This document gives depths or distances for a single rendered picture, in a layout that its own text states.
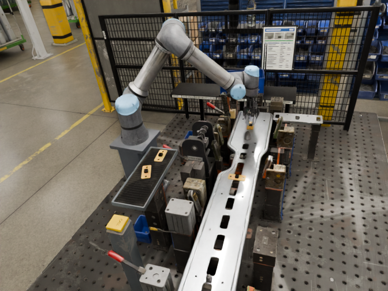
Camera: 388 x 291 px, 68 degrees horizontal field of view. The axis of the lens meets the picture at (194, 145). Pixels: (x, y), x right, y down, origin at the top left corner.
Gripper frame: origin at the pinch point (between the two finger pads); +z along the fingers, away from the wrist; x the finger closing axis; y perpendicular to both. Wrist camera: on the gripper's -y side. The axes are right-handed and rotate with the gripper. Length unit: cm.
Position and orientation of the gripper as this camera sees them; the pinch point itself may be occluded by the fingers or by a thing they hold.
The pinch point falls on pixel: (250, 123)
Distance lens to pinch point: 177.0
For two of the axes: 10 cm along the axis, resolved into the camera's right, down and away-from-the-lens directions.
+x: 9.5, 1.0, -2.9
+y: -2.9, 5.7, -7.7
